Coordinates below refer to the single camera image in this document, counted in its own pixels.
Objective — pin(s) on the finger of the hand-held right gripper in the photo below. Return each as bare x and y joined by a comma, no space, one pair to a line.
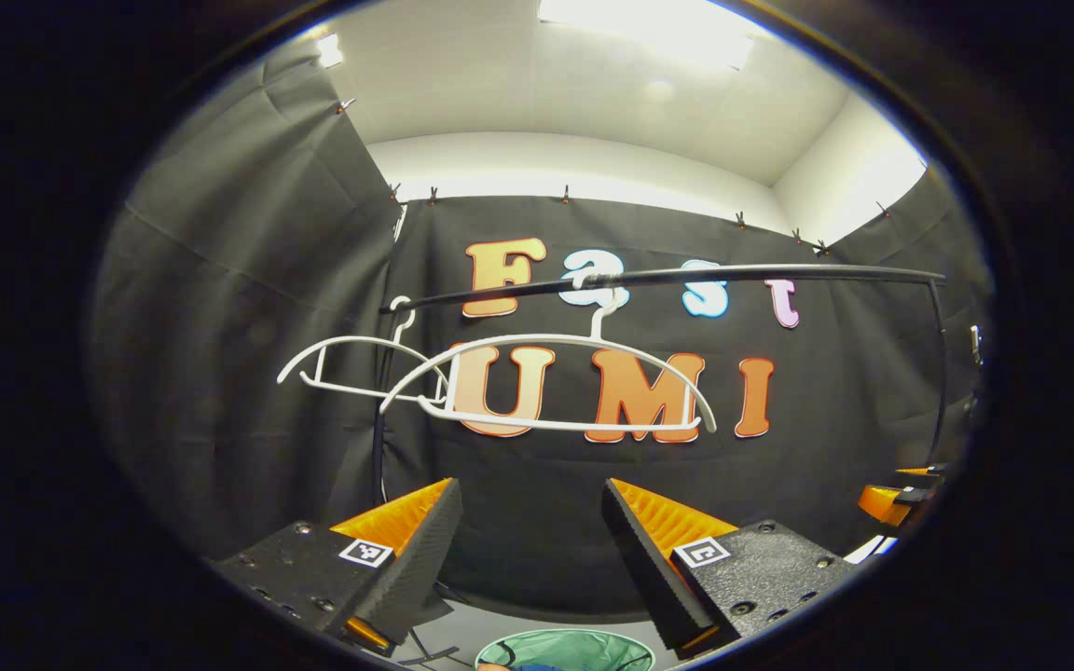
929,473
882,503

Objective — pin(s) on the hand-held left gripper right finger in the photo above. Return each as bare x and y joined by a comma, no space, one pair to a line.
658,578

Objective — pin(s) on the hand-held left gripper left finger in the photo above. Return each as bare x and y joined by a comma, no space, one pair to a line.
416,568

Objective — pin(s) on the green laundry hamper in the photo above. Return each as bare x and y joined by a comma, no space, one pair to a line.
584,650

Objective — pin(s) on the white plastic clothes hanger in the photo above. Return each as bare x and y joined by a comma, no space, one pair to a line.
556,338
351,342

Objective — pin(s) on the black metal clothes rack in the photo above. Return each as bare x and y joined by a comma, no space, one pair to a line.
779,273

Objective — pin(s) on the white table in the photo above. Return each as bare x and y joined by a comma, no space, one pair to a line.
868,552

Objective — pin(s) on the black backdrop cloth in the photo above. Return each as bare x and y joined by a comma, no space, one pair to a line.
248,280

